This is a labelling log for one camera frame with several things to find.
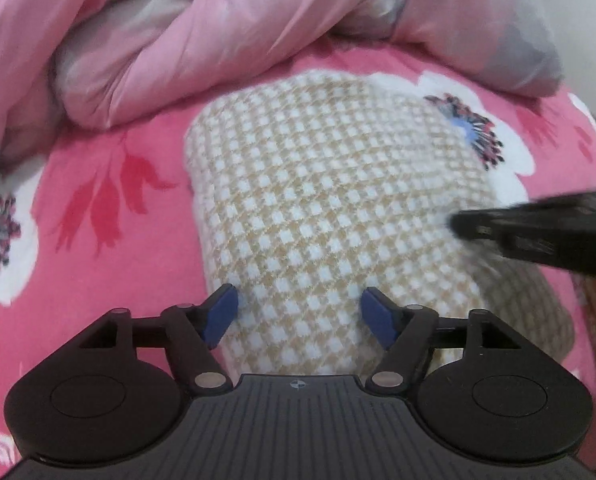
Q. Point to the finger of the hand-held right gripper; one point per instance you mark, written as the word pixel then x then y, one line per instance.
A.
pixel 528 235

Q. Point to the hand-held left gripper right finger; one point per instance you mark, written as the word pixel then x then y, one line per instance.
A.
pixel 378 317

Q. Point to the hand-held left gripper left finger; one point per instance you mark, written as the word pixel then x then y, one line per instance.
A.
pixel 223 315

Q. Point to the beige checked knit jacket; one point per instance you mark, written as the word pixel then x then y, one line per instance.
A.
pixel 328 185

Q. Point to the pink floral bed sheet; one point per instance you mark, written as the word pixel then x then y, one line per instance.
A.
pixel 128 260

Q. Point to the pink and blue patterned quilt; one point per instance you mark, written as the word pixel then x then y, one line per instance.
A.
pixel 178 20

